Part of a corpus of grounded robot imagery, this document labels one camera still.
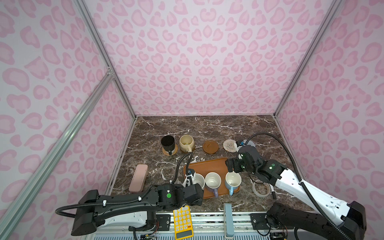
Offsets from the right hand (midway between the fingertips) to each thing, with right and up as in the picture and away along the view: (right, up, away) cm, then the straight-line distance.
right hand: (233, 160), depth 77 cm
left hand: (-18, -15, -4) cm, 24 cm away
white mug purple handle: (-10, -13, +7) cm, 18 cm away
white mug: (-18, -11, +3) cm, 21 cm away
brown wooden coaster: (-10, +4, +24) cm, 26 cm away
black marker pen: (+23, -18, +4) cm, 29 cm away
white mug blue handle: (+2, -13, +9) cm, 16 cm away
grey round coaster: (+18, +6, +26) cm, 33 cm away
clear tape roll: (+17, -18, +7) cm, 26 cm away
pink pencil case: (-52, -14, +7) cm, 54 cm away
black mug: (-37, +8, +16) cm, 41 cm away
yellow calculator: (-26, -29, -6) cm, 39 cm away
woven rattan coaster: (-34, +1, +16) cm, 37 cm away
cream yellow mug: (-25, +7, +22) cm, 34 cm away
